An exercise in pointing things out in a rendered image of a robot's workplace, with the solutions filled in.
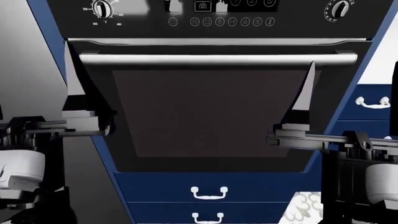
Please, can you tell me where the wide blue drawer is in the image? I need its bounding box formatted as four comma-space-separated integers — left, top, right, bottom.
113, 171, 308, 203
126, 202, 292, 224

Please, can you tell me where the silver oven door handle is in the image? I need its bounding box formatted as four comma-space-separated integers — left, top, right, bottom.
79, 53, 358, 68

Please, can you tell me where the timer knob with fine scale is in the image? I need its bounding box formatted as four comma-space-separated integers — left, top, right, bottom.
330, 0, 351, 17

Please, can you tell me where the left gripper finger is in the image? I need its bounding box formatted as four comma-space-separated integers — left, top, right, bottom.
61, 43, 118, 138

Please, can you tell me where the black glass oven door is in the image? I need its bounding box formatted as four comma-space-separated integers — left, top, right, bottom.
63, 38, 373, 174

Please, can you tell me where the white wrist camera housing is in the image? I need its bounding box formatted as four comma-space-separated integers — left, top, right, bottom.
0, 149, 47, 190
364, 162, 398, 204

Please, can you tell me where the white countertop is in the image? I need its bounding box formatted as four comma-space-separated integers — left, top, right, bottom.
356, 0, 398, 85

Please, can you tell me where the black built-in oven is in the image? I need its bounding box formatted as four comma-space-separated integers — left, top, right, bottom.
49, 0, 386, 174

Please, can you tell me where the temperature knob with degree scale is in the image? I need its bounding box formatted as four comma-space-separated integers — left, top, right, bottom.
91, 0, 116, 19

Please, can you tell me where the oven touch display panel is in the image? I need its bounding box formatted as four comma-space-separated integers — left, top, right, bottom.
163, 0, 279, 14

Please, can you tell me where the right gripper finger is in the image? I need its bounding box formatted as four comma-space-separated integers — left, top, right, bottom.
272, 60, 317, 136
394, 60, 398, 141

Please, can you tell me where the grey steel refrigerator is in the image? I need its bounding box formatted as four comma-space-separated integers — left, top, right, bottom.
0, 0, 131, 224

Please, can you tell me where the white drawer handle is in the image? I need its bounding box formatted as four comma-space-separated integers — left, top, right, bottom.
190, 185, 229, 200
354, 95, 391, 110
191, 212, 224, 224

